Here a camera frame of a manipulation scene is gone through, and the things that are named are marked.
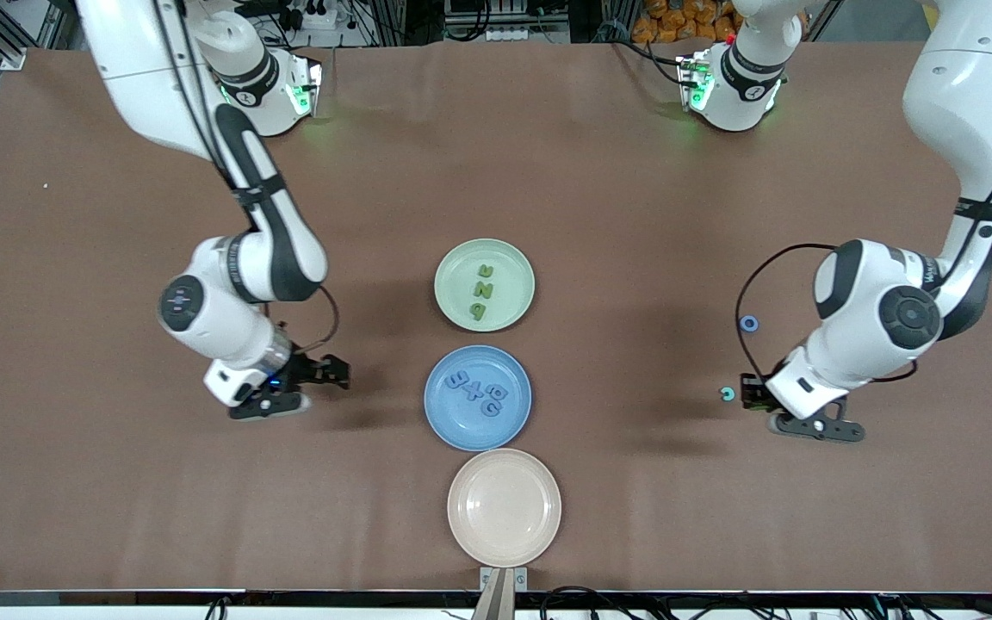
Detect blue plate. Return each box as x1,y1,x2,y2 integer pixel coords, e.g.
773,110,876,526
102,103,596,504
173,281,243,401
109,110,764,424
424,345,532,452

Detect green plate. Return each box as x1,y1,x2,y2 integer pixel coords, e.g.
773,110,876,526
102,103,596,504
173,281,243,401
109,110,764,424
433,239,536,332

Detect beige plate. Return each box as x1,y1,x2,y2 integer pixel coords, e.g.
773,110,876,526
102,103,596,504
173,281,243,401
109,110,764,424
447,448,562,568

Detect large table cover sheet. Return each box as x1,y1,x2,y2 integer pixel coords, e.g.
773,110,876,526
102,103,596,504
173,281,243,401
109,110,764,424
0,41,992,593

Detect white power strip with plugs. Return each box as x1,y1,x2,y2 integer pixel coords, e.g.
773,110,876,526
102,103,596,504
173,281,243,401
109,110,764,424
276,0,338,32

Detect orange netted items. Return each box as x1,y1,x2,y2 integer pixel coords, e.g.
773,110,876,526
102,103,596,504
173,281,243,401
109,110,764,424
632,0,740,44

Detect long white power strip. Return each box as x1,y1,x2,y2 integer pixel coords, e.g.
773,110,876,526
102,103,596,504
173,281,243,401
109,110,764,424
486,26,567,42

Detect black equipment box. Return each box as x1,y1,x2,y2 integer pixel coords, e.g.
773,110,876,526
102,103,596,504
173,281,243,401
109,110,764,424
444,0,570,27

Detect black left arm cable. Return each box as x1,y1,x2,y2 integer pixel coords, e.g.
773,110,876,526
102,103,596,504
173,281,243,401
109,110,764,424
735,0,992,384

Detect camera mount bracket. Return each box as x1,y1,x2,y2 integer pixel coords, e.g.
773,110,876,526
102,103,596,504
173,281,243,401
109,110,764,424
472,567,528,620

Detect metal table edge rail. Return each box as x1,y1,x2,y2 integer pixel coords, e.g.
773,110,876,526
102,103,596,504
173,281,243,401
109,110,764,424
0,590,992,609

